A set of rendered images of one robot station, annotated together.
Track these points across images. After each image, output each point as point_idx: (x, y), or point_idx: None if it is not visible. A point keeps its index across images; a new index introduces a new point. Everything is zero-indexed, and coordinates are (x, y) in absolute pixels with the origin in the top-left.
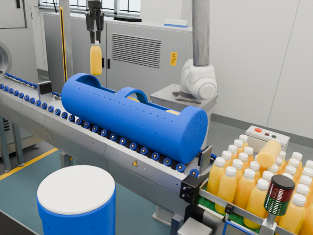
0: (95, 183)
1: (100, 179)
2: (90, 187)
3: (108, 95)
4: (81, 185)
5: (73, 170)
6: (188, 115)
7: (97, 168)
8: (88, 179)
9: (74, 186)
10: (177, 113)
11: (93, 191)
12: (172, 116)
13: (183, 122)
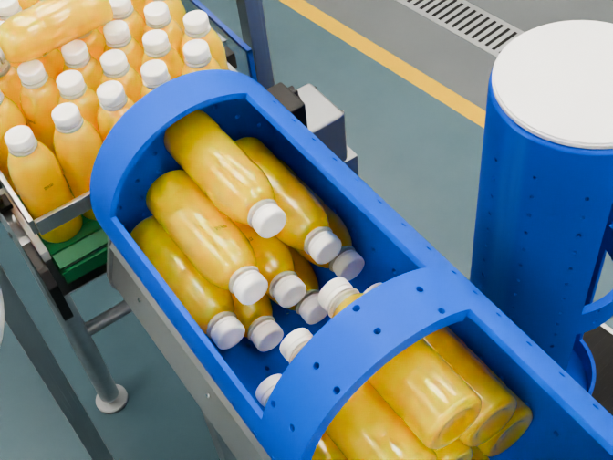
0: (542, 78)
1: (528, 89)
2: (553, 68)
3: (509, 330)
4: (577, 76)
5: (609, 125)
6: (215, 74)
7: (538, 125)
8: (562, 91)
9: (596, 77)
10: (223, 151)
11: (545, 57)
12: (269, 104)
13: (245, 78)
